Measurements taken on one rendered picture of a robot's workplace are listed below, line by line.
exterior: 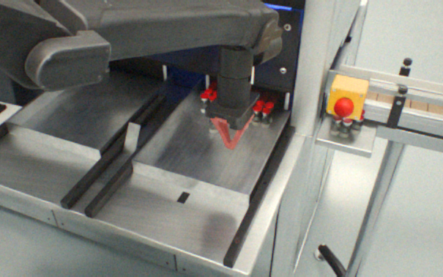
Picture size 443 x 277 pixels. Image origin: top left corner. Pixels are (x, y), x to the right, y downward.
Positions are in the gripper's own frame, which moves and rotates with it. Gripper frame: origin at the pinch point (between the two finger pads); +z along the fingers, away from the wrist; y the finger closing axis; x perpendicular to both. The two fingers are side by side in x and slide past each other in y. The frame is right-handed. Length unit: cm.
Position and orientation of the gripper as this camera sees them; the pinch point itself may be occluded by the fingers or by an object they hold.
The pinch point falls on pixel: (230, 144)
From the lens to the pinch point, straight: 80.4
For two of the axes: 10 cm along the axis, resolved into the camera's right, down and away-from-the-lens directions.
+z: -0.4, 8.4, 5.5
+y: 4.0, -4.9, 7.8
